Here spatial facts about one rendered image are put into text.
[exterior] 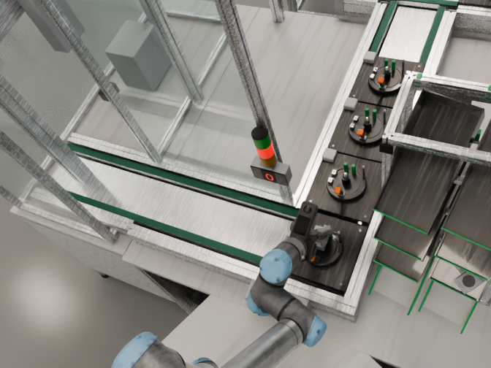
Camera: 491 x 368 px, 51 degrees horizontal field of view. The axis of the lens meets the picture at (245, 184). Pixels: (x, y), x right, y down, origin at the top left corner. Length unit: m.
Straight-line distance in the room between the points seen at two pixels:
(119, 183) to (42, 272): 1.30
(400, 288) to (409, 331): 0.19
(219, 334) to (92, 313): 1.36
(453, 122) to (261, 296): 0.62
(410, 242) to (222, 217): 0.83
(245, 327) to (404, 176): 0.88
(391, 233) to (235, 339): 0.74
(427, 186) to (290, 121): 1.08
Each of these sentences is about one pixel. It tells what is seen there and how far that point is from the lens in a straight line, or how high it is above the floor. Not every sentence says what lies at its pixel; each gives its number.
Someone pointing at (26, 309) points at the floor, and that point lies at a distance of 3.32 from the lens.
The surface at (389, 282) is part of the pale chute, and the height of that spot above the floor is 1.02.
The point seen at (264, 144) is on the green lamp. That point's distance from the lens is 1.49.
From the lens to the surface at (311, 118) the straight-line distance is 2.17.
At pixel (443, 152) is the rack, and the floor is 1.66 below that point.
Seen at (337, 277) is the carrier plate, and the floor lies 0.97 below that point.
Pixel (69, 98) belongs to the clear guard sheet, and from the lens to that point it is 2.49.
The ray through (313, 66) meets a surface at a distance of 2.35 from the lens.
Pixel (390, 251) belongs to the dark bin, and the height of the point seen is 1.21.
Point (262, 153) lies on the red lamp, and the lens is 1.52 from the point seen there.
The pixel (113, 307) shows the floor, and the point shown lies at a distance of 3.03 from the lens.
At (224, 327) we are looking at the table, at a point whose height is 0.86.
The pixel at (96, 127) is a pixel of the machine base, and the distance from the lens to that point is 2.50.
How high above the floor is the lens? 2.59
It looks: 58 degrees down
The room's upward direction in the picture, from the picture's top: 24 degrees counter-clockwise
